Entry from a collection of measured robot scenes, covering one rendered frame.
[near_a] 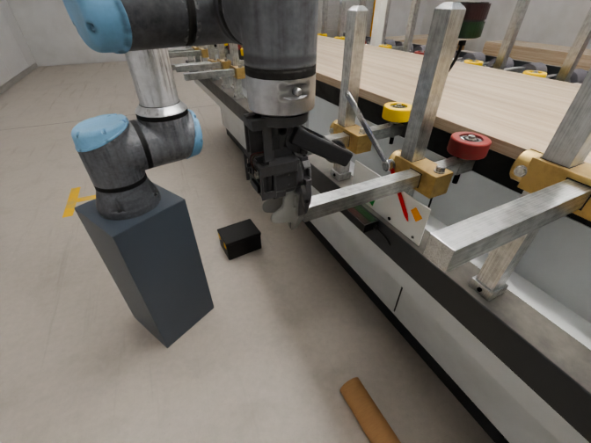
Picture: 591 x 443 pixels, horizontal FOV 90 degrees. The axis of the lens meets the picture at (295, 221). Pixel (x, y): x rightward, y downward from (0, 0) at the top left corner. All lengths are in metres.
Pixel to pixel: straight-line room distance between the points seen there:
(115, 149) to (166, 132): 0.15
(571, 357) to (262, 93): 0.61
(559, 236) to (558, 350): 0.25
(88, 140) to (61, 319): 0.99
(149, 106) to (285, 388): 1.04
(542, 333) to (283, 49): 0.59
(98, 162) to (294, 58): 0.73
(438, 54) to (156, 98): 0.72
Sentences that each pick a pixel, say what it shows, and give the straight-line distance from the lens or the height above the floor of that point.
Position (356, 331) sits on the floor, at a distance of 1.39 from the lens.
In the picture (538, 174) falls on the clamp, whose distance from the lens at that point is 0.54.
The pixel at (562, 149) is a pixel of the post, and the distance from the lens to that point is 0.53.
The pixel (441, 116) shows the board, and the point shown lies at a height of 0.90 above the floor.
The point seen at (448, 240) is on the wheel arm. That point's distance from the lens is 0.33.
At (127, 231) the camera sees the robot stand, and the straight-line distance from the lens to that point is 1.01.
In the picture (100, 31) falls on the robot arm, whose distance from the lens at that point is 0.43.
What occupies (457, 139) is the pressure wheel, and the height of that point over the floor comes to 0.91.
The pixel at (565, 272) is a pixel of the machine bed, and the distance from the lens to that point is 0.84.
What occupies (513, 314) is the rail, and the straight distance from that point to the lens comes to 0.67.
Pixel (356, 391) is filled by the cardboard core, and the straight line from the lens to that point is 1.18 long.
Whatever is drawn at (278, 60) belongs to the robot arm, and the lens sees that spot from 0.38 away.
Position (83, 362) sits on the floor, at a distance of 1.54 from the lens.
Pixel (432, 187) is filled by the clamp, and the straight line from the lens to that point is 0.65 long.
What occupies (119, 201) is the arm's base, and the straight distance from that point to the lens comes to 1.04.
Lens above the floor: 1.15
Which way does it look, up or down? 37 degrees down
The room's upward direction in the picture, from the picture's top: straight up
